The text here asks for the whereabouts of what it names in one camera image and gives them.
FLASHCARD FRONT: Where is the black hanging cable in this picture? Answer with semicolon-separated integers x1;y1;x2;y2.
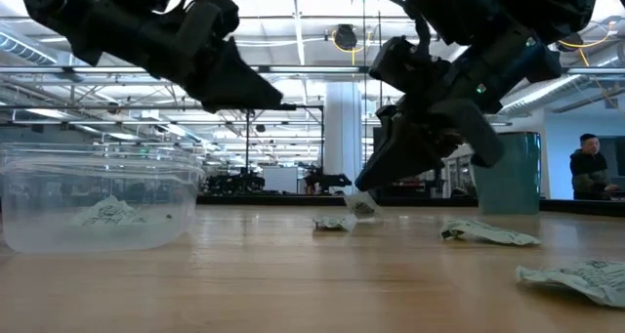
360;0;368;129

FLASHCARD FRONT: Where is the white green sweetener packet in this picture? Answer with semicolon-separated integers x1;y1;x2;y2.
515;259;625;310
439;217;543;247
312;214;359;233
343;190;383;219
71;194;148;228

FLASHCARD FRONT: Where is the black ceiling cable reel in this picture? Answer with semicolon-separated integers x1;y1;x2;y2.
331;23;367;54

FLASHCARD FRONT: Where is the long ceiling light bar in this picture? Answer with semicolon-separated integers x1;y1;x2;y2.
0;64;371;76

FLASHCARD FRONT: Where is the white building column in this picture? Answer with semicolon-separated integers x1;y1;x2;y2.
323;81;364;197

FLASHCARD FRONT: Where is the white panel board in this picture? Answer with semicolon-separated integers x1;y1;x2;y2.
262;165;300;194

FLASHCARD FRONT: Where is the black table rim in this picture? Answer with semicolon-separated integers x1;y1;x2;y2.
196;193;625;218

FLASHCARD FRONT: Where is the teal cup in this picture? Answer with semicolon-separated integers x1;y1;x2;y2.
471;131;543;216

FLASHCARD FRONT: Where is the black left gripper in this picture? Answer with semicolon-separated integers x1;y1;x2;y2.
141;3;298;114

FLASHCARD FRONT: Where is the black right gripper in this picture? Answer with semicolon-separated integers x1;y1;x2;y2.
354;49;507;193

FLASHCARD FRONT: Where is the clear plastic bin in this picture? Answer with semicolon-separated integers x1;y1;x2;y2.
0;141;206;255

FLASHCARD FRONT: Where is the person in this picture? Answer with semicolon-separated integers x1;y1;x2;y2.
568;132;621;201

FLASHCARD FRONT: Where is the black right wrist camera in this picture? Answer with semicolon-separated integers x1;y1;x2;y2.
367;33;453;96

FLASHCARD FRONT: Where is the dark window panel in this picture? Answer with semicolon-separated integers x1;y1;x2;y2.
599;136;625;192

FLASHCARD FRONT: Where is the black metal frame rig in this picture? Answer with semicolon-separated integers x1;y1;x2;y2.
244;104;325;176

